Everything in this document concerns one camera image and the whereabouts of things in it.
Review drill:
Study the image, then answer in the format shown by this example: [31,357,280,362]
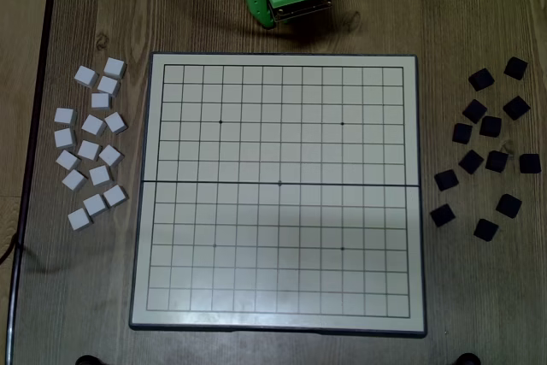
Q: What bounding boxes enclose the black square stone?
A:
[429,203,456,228]
[502,95,532,121]
[433,168,461,192]
[495,192,524,220]
[519,152,543,175]
[462,98,489,124]
[485,150,510,174]
[503,56,529,81]
[468,67,496,92]
[473,218,500,243]
[451,122,474,144]
[458,149,485,175]
[479,115,503,138]

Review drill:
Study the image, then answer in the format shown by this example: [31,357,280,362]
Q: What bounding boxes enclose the white folding go board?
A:
[128,51,428,339]

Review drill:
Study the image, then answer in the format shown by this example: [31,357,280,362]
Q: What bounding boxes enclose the white cube stone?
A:
[82,193,109,218]
[76,138,102,162]
[103,111,129,135]
[97,75,122,97]
[53,127,78,149]
[73,65,99,89]
[103,56,127,80]
[97,144,126,168]
[55,149,82,173]
[53,107,79,126]
[67,207,94,233]
[61,168,89,193]
[90,91,113,110]
[103,184,130,209]
[88,164,114,187]
[80,114,108,138]

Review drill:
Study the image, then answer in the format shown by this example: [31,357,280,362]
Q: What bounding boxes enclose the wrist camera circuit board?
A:
[271,0,333,24]

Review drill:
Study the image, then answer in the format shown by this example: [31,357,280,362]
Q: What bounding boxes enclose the thin dark cable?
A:
[0,232,21,264]

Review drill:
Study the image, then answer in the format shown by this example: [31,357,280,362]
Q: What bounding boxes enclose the dark metal table edge rail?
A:
[4,0,61,365]

